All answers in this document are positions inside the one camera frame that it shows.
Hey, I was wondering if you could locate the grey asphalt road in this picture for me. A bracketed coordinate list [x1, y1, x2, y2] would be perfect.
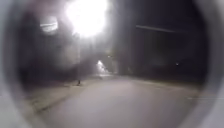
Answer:
[34, 73, 205, 128]

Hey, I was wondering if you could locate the street lamp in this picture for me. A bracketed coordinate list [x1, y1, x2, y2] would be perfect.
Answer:
[65, 0, 110, 38]

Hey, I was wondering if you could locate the pale pavement strip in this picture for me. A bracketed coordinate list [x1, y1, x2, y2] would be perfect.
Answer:
[23, 77, 98, 113]

